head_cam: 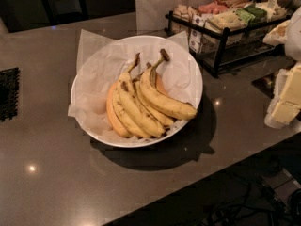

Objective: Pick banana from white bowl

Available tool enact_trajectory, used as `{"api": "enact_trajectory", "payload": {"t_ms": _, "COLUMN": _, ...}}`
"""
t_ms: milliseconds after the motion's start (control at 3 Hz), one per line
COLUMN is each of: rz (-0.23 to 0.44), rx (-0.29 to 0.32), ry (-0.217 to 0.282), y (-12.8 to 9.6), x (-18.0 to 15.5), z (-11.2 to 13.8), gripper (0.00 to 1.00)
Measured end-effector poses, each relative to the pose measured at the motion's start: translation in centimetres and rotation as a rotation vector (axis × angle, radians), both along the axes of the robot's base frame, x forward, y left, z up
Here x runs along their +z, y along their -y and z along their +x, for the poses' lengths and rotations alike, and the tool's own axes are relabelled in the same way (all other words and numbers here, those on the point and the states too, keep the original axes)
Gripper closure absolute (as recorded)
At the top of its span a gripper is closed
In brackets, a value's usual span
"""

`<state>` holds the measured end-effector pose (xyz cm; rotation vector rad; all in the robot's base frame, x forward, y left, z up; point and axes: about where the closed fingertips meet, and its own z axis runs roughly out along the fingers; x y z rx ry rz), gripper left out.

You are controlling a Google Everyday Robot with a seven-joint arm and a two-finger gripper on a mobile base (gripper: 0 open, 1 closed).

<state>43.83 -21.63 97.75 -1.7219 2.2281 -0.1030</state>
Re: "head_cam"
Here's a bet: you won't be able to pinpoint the white round bowl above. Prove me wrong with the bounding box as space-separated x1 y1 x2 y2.
70 35 204 149

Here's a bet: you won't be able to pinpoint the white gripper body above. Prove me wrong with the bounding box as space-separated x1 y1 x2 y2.
284 7 301 61

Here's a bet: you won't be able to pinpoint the dark patterned mat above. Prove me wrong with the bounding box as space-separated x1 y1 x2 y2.
251 72 277 98

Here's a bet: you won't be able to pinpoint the dark water dispenser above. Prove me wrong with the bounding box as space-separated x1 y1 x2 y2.
41 0 88 25

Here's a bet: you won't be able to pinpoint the white paper bowl liner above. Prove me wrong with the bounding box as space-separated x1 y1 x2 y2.
67 28 203 144

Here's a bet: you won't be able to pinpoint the black floor cables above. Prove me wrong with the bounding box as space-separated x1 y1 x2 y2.
194 172 301 226

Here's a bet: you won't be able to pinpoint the right yellow banana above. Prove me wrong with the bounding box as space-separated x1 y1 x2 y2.
140 49 198 121

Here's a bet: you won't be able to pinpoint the lower spotted yellow banana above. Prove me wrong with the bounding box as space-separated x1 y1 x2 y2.
112 83 151 138

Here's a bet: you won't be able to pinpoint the black wire snack rack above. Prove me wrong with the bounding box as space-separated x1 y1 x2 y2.
165 11 288 77

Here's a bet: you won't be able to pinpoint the white paper bag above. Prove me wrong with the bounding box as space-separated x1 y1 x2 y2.
134 0 226 36

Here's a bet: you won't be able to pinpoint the assorted snack packets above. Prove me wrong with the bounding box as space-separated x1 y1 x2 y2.
171 0 288 53

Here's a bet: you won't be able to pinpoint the long spotted yellow banana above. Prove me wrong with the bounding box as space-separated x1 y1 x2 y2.
117 54 166 138

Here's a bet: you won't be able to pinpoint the black mesh mat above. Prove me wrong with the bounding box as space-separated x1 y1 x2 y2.
0 67 20 122

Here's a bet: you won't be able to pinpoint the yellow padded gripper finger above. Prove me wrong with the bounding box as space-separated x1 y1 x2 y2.
264 63 301 129

